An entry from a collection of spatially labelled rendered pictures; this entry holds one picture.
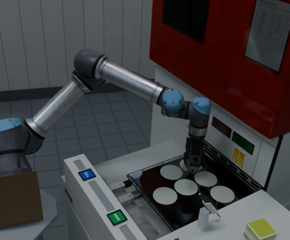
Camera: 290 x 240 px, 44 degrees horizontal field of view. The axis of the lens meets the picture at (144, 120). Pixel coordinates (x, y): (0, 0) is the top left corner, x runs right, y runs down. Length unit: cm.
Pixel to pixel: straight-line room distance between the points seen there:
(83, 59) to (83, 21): 238
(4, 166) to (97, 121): 227
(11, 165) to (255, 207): 92
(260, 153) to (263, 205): 20
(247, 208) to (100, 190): 56
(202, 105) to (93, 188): 53
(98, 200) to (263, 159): 65
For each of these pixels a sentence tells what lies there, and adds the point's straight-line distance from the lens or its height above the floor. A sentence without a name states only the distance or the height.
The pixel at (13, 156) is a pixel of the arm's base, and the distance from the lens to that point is 143.
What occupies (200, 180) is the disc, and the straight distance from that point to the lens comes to 161.
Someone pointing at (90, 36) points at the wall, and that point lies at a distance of 385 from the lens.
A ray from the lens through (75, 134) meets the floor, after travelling 344.
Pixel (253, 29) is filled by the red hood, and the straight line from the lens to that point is 131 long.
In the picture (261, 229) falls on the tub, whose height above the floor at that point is 103.
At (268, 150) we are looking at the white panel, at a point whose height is 115.
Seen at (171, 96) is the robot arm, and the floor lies 134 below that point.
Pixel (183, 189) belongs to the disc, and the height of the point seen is 90.
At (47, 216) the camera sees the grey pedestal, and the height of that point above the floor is 82.
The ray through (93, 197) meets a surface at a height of 96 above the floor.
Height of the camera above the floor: 195
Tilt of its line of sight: 32 degrees down
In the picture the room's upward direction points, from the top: 3 degrees clockwise
